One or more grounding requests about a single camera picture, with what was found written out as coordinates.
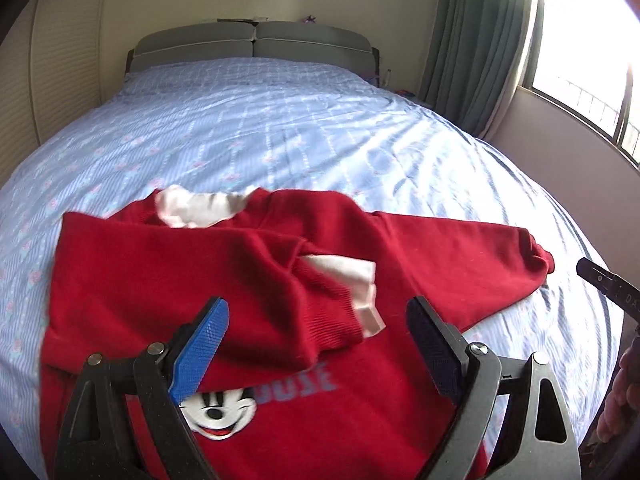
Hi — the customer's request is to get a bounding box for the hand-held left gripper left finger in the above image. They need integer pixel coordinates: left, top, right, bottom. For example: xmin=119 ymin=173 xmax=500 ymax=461
xmin=54 ymin=296 xmax=231 ymax=480

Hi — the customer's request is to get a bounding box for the grey-green curtain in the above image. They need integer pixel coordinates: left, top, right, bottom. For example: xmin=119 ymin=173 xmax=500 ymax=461
xmin=417 ymin=0 xmax=543 ymax=138

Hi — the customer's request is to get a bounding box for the beige slatted wardrobe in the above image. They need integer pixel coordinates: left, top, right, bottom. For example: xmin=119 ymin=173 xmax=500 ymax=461
xmin=0 ymin=0 xmax=118 ymax=186

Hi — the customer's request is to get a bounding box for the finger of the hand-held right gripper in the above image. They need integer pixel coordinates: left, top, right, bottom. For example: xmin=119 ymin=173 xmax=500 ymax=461
xmin=576 ymin=257 xmax=620 ymax=295

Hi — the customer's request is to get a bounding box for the grey padded headboard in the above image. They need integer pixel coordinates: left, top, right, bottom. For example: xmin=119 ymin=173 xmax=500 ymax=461
xmin=125 ymin=21 xmax=381 ymax=77

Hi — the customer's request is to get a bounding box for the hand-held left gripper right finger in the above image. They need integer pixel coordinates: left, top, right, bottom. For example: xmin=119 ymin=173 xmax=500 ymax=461
xmin=405 ymin=296 xmax=583 ymax=480

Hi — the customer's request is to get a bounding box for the dark framed window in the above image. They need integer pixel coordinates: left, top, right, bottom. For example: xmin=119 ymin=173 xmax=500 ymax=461
xmin=520 ymin=0 xmax=640 ymax=166

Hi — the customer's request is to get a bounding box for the person's right hand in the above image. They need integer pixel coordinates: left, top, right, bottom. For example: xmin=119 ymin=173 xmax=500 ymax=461
xmin=595 ymin=337 xmax=640 ymax=443

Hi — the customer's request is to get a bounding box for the bed with blue sheet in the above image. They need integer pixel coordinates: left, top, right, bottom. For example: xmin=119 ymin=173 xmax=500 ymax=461
xmin=0 ymin=57 xmax=626 ymax=480

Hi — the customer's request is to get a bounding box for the red cartoon mouse sweater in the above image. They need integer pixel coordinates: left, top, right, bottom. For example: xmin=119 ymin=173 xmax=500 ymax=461
xmin=39 ymin=187 xmax=556 ymax=480

